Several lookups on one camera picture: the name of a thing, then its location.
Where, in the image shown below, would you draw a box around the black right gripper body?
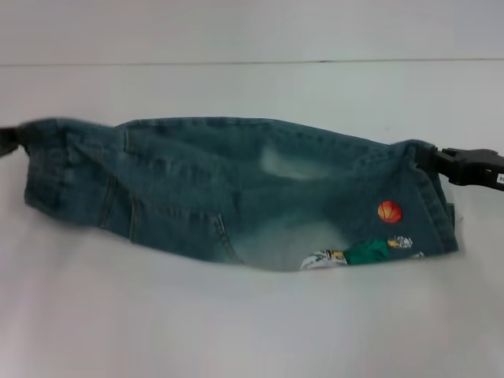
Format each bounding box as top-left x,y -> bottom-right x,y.
446,146 -> 504,187

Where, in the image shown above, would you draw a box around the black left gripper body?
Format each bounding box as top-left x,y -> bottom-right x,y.
0,125 -> 15,159

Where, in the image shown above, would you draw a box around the blue denim shorts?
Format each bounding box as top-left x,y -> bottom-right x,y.
21,115 -> 461,275

